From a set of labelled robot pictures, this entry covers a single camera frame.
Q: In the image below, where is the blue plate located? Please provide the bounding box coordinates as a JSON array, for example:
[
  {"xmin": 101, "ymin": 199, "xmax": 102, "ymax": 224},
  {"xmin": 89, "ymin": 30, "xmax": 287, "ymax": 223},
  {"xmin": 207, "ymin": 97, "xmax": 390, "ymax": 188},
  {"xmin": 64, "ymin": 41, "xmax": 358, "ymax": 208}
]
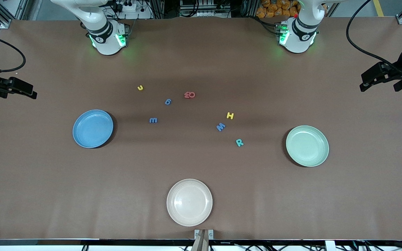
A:
[{"xmin": 73, "ymin": 109, "xmax": 114, "ymax": 149}]

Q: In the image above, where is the light green plate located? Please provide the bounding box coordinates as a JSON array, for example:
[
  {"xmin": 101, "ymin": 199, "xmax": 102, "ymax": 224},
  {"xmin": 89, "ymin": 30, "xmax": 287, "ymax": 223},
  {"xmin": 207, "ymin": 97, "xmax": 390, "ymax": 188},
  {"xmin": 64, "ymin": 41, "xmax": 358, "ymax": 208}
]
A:
[{"xmin": 286, "ymin": 125, "xmax": 329, "ymax": 167}]

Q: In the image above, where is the pile of orange items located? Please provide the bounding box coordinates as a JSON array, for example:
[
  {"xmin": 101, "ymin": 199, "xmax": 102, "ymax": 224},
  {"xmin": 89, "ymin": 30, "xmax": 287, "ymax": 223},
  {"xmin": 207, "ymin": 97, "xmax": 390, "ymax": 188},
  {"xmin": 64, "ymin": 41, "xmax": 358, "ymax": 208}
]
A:
[{"xmin": 256, "ymin": 0, "xmax": 300, "ymax": 18}]

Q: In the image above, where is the black equipment rack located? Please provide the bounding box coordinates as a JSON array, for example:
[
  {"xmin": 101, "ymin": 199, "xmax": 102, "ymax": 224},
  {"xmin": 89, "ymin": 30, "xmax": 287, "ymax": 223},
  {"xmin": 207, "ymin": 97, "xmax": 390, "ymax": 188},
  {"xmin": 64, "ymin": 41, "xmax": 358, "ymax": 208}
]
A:
[{"xmin": 179, "ymin": 0, "xmax": 233, "ymax": 18}]

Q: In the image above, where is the brown table cover mat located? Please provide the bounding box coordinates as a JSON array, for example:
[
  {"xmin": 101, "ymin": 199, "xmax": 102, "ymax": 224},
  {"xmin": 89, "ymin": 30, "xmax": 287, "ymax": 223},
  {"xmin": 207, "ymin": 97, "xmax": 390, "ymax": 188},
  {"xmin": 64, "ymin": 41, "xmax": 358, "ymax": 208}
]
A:
[{"xmin": 0, "ymin": 17, "xmax": 402, "ymax": 241}]

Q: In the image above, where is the beige plate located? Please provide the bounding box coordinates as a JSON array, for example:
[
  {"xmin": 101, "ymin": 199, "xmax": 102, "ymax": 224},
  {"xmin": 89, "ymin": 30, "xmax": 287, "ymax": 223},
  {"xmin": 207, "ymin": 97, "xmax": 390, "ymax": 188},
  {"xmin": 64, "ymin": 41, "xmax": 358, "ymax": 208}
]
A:
[{"xmin": 166, "ymin": 179, "xmax": 213, "ymax": 227}]

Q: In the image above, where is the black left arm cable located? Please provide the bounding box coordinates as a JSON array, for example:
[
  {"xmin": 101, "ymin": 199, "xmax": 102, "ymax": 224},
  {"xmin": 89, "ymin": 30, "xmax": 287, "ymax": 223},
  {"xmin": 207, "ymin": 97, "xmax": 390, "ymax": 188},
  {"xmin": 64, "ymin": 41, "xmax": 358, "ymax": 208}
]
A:
[{"xmin": 346, "ymin": 0, "xmax": 402, "ymax": 77}]

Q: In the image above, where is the bundle of loose cables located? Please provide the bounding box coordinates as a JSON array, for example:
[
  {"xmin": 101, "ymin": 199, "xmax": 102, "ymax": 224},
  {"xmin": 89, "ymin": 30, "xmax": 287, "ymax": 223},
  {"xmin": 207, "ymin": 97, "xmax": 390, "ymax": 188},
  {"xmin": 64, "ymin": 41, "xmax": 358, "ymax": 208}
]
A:
[{"xmin": 353, "ymin": 234, "xmax": 402, "ymax": 251}]

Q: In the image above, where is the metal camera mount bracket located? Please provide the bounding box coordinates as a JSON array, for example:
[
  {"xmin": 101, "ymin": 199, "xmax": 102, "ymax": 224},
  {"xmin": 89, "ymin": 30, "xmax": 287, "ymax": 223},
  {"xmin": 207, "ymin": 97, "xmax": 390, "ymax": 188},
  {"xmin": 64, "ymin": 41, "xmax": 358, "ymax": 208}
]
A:
[{"xmin": 194, "ymin": 229, "xmax": 214, "ymax": 251}]

